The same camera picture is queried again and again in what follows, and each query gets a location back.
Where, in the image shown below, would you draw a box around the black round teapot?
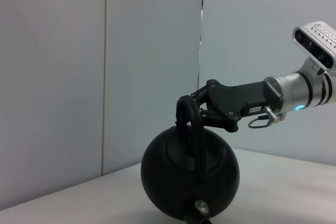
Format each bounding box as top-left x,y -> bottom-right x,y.
140,95 -> 241,224

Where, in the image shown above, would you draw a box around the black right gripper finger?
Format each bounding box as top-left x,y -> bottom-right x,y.
199,108 -> 229,129
190,86 -> 208,104

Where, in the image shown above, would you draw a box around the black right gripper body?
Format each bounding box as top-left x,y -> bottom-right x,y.
205,79 -> 285,133

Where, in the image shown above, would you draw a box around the thin black right gripper cable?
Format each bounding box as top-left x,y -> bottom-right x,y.
247,115 -> 270,130

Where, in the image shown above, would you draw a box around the silver right cable connector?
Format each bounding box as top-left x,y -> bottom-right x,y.
263,105 -> 282,124

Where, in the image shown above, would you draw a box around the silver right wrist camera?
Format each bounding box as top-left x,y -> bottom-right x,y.
292,20 -> 336,72

